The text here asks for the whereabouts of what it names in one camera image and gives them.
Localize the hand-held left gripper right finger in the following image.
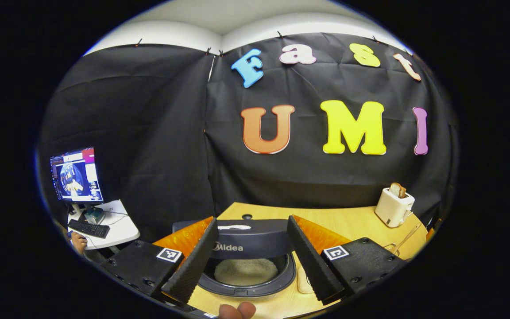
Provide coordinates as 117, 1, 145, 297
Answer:
287, 215, 408, 306

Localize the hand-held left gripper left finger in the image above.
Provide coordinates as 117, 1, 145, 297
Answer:
100, 216, 219, 306

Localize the pile of white rice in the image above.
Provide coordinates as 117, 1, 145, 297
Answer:
214, 258, 279, 287

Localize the dark grey rice cooker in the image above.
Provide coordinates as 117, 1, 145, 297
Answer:
172, 214, 298, 298

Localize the metal wire chopstick holder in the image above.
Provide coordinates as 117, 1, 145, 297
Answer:
382, 241, 410, 257

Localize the wooden spoon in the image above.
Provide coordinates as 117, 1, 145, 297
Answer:
394, 224, 422, 249

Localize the white side table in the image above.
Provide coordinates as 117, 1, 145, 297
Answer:
66, 199, 141, 251

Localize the white toaster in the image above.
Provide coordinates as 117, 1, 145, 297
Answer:
375, 186, 416, 229

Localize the small teal desk object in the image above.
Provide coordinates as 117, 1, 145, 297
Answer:
84, 206, 106, 225

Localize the black keyboard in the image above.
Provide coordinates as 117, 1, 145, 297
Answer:
68, 219, 111, 239

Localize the black backdrop cloth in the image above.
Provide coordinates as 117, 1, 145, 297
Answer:
38, 32, 459, 242

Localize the computer monitor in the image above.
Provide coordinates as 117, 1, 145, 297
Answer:
50, 147, 104, 203

